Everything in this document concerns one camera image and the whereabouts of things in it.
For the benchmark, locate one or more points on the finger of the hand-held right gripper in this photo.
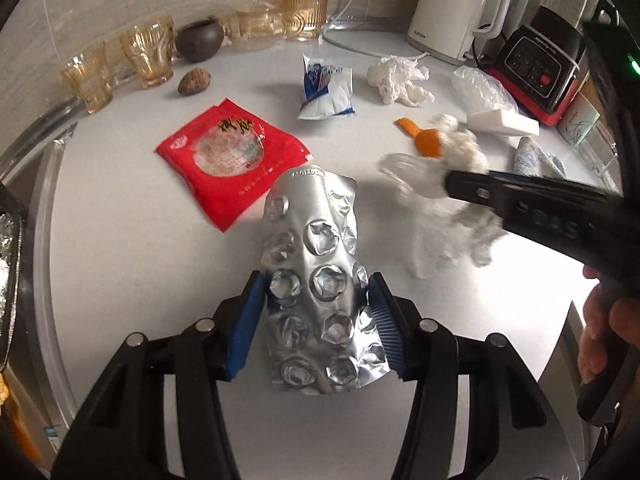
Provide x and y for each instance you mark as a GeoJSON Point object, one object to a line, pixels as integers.
{"type": "Point", "coordinates": [510, 175]}
{"type": "Point", "coordinates": [475, 189]}

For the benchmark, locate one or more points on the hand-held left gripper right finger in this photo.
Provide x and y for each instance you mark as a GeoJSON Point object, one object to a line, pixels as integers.
{"type": "Point", "coordinates": [386, 322]}

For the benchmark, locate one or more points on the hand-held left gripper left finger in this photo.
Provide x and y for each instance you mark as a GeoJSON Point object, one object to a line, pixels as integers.
{"type": "Point", "coordinates": [247, 322]}

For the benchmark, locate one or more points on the white tissue wad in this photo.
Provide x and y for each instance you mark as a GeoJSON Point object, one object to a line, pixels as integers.
{"type": "Point", "coordinates": [465, 147]}

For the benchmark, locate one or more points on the clear plastic wrap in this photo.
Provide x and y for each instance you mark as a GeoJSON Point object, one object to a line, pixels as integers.
{"type": "Point", "coordinates": [425, 240]}

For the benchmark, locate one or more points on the silver foil blister pack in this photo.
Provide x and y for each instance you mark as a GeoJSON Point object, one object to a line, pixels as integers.
{"type": "Point", "coordinates": [320, 240]}

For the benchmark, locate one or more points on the person's right hand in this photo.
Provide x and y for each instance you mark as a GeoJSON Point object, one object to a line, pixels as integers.
{"type": "Point", "coordinates": [595, 332]}

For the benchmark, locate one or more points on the blue and white cloth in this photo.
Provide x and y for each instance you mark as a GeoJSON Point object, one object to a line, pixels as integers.
{"type": "Point", "coordinates": [535, 157]}

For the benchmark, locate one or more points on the white sponge block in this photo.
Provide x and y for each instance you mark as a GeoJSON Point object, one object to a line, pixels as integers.
{"type": "Point", "coordinates": [500, 122]}

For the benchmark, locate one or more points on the large orange peel piece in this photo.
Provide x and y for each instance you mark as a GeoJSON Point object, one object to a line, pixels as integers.
{"type": "Point", "coordinates": [430, 142]}

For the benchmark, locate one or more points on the clear acrylic rack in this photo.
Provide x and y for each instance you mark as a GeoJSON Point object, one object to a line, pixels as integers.
{"type": "Point", "coordinates": [607, 175]}

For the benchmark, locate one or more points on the white patterned mug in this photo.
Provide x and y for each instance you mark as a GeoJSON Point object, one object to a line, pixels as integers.
{"type": "Point", "coordinates": [577, 122]}

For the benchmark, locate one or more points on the clear plastic bag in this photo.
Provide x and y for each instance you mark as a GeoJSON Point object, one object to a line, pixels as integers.
{"type": "Point", "coordinates": [480, 91]}

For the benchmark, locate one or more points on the small orange peel piece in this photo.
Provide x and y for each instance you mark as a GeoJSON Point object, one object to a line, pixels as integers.
{"type": "Point", "coordinates": [406, 127]}

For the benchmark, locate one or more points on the wooden cutting board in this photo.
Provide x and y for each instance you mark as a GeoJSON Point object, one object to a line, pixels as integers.
{"type": "Point", "coordinates": [597, 105]}

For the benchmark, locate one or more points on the black red blender base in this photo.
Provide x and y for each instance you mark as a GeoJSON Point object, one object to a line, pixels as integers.
{"type": "Point", "coordinates": [535, 60]}

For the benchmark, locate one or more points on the crumpled white tissue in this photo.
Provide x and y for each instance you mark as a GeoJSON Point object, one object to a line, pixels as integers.
{"type": "Point", "coordinates": [395, 77]}

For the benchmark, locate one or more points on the red food packet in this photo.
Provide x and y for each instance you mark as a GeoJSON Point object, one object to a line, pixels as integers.
{"type": "Point", "coordinates": [225, 160]}

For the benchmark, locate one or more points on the white and blue packet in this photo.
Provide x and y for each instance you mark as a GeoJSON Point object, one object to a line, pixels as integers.
{"type": "Point", "coordinates": [327, 95]}

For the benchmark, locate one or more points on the white electric kettle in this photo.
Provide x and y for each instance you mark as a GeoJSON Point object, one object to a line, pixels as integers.
{"type": "Point", "coordinates": [445, 10]}

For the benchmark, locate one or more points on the grey cabinet front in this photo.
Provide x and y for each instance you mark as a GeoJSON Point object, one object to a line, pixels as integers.
{"type": "Point", "coordinates": [570, 410]}

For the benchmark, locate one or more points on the amber glass cup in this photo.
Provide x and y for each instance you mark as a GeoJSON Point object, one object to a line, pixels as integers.
{"type": "Point", "coordinates": [305, 15]}
{"type": "Point", "coordinates": [90, 85]}
{"type": "Point", "coordinates": [257, 27]}
{"type": "Point", "coordinates": [147, 55]}

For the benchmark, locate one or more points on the brown nut shell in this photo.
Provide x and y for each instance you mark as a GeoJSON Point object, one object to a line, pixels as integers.
{"type": "Point", "coordinates": [195, 81]}

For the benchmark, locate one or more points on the dark clay teapot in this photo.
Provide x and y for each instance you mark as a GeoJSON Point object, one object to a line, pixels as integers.
{"type": "Point", "coordinates": [200, 42]}

